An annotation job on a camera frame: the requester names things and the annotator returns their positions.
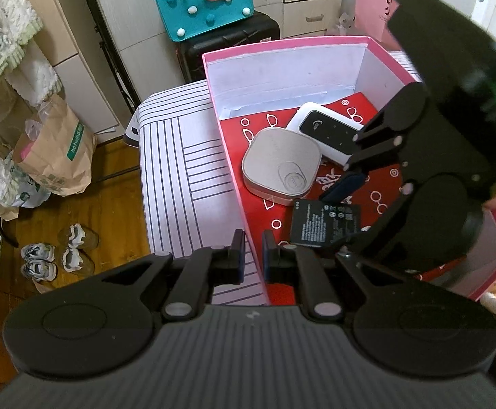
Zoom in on white pocket router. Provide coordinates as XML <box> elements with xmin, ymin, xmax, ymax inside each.
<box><xmin>286</xmin><ymin>102</ymin><xmax>366</xmax><ymax>167</ymax></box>

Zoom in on brown paper bag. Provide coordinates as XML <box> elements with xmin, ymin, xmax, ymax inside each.
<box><xmin>13</xmin><ymin>94</ymin><xmax>97</xmax><ymax>197</ymax></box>

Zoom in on beige cabinet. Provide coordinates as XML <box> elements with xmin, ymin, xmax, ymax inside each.
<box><xmin>30</xmin><ymin>0</ymin><xmax>123</xmax><ymax>135</ymax></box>

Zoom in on striped white table cover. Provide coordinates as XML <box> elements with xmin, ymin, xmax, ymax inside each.
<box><xmin>126</xmin><ymin>49</ymin><xmax>423</xmax><ymax>307</ymax></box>

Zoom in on grey white sneaker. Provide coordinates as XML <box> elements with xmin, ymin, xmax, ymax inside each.
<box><xmin>21</xmin><ymin>243</ymin><xmax>56</xmax><ymax>261</ymax></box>
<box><xmin>21</xmin><ymin>260</ymin><xmax>58</xmax><ymax>283</ymax></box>

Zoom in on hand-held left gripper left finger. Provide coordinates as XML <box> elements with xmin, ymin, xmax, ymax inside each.
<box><xmin>103</xmin><ymin>229</ymin><xmax>246</xmax><ymax>323</ymax></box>

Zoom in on white fluffy towel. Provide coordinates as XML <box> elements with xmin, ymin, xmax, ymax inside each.
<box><xmin>7</xmin><ymin>43</ymin><xmax>63</xmax><ymax>103</ymax></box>

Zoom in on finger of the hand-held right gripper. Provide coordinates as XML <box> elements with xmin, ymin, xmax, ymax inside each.
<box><xmin>335</xmin><ymin>181</ymin><xmax>421</xmax><ymax>265</ymax></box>
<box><xmin>318</xmin><ymin>82</ymin><xmax>430</xmax><ymax>202</ymax></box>

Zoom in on grey square device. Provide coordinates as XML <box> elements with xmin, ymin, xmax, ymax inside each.
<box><xmin>242</xmin><ymin>127</ymin><xmax>322</xmax><ymax>206</ymax></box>

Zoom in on black suitcase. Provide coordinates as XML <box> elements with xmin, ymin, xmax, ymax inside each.
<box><xmin>175</xmin><ymin>11</ymin><xmax>280</xmax><ymax>84</ymax></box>

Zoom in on teal felt bag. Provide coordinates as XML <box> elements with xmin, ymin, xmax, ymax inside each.
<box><xmin>152</xmin><ymin>0</ymin><xmax>255</xmax><ymax>43</ymax></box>

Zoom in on black battery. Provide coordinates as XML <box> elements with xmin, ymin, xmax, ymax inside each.
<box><xmin>290</xmin><ymin>199</ymin><xmax>363</xmax><ymax>248</ymax></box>

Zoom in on red printed paper lining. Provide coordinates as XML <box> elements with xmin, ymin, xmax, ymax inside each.
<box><xmin>218</xmin><ymin>91</ymin><xmax>479</xmax><ymax>305</ymax></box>

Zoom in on pink paper bag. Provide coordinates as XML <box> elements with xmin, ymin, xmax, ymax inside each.
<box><xmin>352</xmin><ymin>0</ymin><xmax>415</xmax><ymax>52</ymax></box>

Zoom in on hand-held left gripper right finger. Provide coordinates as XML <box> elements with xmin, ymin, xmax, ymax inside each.
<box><xmin>262</xmin><ymin>229</ymin><xmax>407</xmax><ymax>323</ymax></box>

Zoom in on black stand pole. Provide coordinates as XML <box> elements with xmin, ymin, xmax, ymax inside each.
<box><xmin>74</xmin><ymin>0</ymin><xmax>142</xmax><ymax>113</ymax></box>

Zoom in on pink cardboard box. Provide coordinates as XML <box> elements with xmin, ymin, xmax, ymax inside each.
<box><xmin>201</xmin><ymin>36</ymin><xmax>496</xmax><ymax>307</ymax></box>

